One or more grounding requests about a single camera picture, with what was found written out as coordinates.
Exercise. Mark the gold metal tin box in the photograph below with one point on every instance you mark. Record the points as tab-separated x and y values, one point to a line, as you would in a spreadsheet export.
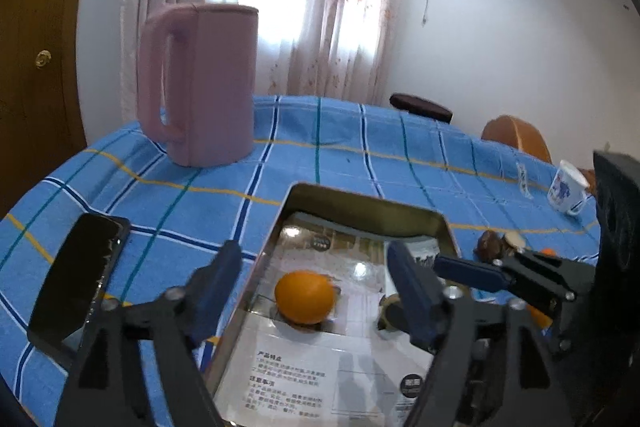
425	232

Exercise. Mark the paper leaflet in tin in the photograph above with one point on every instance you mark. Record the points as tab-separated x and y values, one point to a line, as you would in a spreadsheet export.
347	370

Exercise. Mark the brown wooden door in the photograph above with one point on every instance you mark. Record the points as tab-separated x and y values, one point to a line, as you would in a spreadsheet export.
41	124

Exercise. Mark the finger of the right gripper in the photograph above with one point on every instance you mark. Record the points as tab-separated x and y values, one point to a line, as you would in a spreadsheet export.
504	276
543	263

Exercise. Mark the dark brown taro left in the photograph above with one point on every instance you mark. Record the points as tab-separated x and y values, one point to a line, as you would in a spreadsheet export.
489	247

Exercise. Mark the white mug blue print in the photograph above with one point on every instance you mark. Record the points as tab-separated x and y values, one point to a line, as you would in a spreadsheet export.
568	190

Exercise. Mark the blue plaid tablecloth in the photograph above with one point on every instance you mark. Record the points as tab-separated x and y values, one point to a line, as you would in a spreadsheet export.
179	216

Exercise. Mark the black smartphone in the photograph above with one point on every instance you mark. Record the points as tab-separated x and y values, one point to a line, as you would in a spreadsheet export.
75	285

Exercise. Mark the pink plastic kettle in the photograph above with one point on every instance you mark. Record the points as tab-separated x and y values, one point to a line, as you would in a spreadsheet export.
196	80

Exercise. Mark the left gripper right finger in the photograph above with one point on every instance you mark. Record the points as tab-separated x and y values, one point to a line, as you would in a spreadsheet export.
491	366

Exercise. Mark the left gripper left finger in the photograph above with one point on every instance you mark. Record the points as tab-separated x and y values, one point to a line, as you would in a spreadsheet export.
106	386

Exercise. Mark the dark round stool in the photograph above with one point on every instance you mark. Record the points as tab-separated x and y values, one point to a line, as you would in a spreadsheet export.
420	107

